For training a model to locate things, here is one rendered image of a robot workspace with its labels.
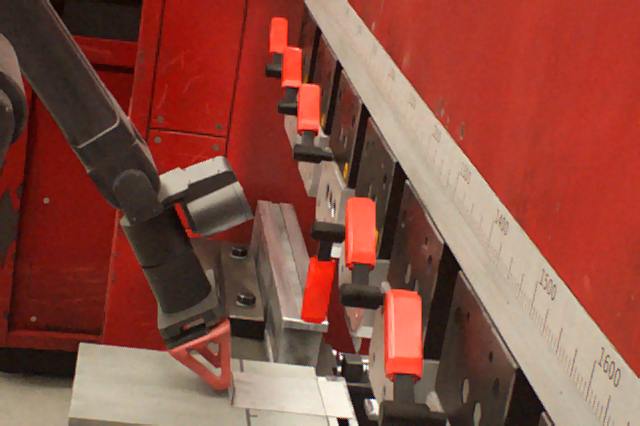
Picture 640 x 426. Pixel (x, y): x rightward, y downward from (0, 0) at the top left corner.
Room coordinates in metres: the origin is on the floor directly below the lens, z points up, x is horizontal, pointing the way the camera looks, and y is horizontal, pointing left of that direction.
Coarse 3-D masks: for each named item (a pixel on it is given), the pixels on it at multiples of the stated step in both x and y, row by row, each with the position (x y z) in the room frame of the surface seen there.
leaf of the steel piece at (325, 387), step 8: (320, 384) 1.37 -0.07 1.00; (328, 384) 1.37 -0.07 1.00; (336, 384) 1.37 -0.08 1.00; (320, 392) 1.35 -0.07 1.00; (328, 392) 1.35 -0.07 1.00; (336, 392) 1.35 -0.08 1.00; (344, 392) 1.36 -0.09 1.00; (328, 400) 1.33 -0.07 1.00; (336, 400) 1.33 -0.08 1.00; (344, 400) 1.34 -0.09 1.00; (328, 408) 1.31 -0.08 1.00; (336, 408) 1.31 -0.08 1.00; (344, 408) 1.32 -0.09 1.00; (336, 416) 1.30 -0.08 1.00; (344, 416) 1.30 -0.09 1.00; (352, 416) 1.30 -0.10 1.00
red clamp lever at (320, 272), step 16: (320, 224) 1.16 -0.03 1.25; (336, 224) 1.17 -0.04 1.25; (320, 240) 1.16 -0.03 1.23; (336, 240) 1.16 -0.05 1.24; (320, 256) 1.16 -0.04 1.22; (320, 272) 1.16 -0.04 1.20; (320, 288) 1.16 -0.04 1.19; (304, 304) 1.16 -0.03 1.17; (320, 304) 1.16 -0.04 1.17; (304, 320) 1.16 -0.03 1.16; (320, 320) 1.16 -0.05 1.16
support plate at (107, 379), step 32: (96, 352) 1.36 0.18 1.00; (128, 352) 1.37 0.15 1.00; (160, 352) 1.39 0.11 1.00; (96, 384) 1.28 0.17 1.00; (128, 384) 1.29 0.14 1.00; (160, 384) 1.31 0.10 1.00; (192, 384) 1.32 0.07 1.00; (96, 416) 1.21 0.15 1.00; (128, 416) 1.22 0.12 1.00; (160, 416) 1.23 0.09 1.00; (192, 416) 1.24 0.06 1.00; (224, 416) 1.26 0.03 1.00; (288, 416) 1.28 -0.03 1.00; (320, 416) 1.29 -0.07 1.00
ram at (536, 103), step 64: (320, 0) 1.68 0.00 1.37; (384, 0) 1.26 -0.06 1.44; (448, 0) 1.01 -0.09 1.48; (512, 0) 0.84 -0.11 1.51; (576, 0) 0.72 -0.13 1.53; (448, 64) 0.97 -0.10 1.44; (512, 64) 0.81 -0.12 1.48; (576, 64) 0.70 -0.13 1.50; (384, 128) 1.15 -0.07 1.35; (448, 128) 0.93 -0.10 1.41; (512, 128) 0.78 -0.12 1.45; (576, 128) 0.68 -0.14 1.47; (512, 192) 0.76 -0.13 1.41; (576, 192) 0.65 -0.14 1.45; (576, 256) 0.63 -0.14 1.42; (512, 320) 0.71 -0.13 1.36
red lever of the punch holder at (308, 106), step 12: (300, 96) 1.42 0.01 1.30; (312, 96) 1.42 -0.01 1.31; (300, 108) 1.41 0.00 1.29; (312, 108) 1.41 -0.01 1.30; (300, 120) 1.39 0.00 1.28; (312, 120) 1.39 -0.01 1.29; (300, 132) 1.39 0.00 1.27; (312, 132) 1.39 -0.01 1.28; (312, 144) 1.38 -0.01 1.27; (300, 156) 1.36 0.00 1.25; (312, 156) 1.36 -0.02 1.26; (324, 156) 1.37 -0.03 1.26
